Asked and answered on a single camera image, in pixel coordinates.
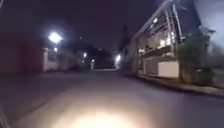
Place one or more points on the street lamp pole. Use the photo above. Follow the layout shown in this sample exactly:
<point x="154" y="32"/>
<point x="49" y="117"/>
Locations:
<point x="55" y="46"/>

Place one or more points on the raised kerb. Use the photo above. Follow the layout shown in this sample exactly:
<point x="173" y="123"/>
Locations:
<point x="180" y="86"/>

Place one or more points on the tree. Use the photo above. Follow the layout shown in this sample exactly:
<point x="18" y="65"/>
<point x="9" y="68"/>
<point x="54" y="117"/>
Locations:
<point x="196" y="56"/>

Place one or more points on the red wall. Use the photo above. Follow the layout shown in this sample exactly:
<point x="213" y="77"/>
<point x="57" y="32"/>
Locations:
<point x="18" y="55"/>

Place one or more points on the grey asphalt road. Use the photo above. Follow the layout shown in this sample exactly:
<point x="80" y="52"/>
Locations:
<point x="110" y="96"/>

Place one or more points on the large building with railings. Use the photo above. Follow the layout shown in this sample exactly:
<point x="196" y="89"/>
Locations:
<point x="160" y="50"/>

